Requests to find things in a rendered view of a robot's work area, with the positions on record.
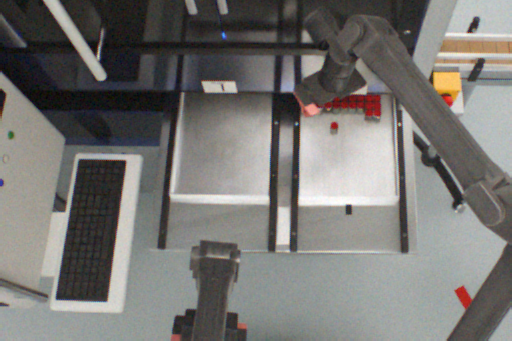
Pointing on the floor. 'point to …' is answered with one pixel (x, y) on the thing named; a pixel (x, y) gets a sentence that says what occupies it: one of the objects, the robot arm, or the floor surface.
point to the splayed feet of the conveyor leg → (441, 174)
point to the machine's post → (438, 12)
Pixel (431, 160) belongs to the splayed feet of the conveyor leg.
